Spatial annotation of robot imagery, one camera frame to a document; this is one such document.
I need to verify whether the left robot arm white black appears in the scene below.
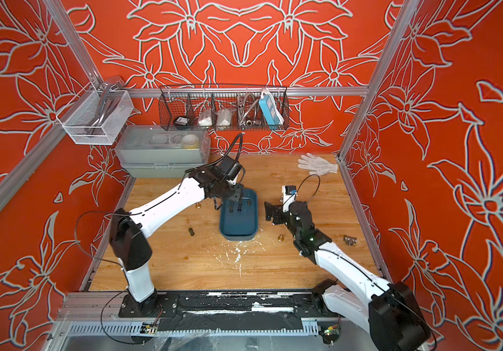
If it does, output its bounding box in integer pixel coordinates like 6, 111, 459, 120
109, 133, 245, 304

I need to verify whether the light blue box in basket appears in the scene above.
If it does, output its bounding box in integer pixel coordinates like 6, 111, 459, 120
259, 89, 284, 130

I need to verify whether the grey lidded storage container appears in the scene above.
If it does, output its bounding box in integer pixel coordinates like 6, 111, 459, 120
115, 126, 211, 178

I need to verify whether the small metal clamp on table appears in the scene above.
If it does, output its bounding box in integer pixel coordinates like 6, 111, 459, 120
343, 235, 358, 247

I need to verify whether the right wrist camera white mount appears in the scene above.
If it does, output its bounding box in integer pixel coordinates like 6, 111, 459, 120
282, 185, 298, 212

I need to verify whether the clear plastic wall bin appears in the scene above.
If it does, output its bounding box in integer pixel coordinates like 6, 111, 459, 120
57, 86, 134, 146

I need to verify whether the black wire wall basket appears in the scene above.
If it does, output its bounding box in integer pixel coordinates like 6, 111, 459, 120
159, 83, 290, 132

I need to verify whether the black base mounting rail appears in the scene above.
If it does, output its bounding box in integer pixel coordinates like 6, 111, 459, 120
118, 289, 340, 331

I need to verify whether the teal plastic storage box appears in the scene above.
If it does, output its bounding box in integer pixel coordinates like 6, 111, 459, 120
219, 188, 259, 241

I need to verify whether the white work glove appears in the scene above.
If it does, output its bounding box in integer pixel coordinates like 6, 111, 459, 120
298, 153, 338, 176

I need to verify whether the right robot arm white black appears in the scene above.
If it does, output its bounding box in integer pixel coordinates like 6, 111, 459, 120
265, 200, 433, 350

